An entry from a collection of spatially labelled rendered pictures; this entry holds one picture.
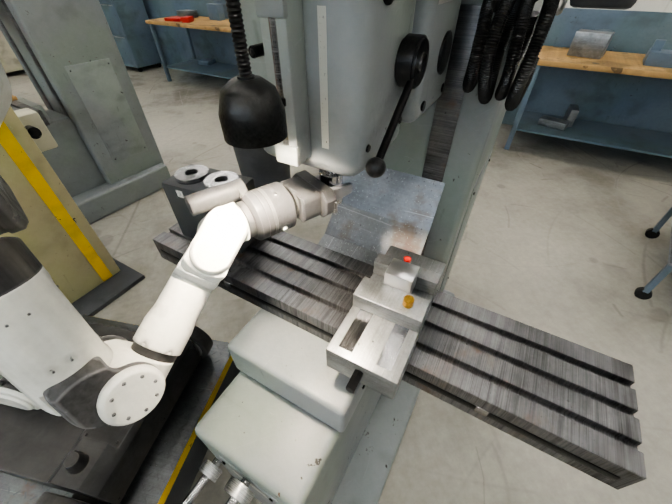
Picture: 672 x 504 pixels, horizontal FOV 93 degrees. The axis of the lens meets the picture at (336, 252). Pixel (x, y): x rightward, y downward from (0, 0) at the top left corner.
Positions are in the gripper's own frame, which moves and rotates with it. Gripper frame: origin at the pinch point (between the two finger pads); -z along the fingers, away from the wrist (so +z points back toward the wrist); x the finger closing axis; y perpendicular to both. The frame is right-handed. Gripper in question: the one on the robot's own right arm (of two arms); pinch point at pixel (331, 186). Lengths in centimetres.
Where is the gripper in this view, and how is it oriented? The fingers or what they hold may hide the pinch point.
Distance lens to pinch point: 65.0
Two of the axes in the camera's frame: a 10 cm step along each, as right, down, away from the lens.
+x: -6.1, -5.4, 5.8
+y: -0.1, 7.4, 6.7
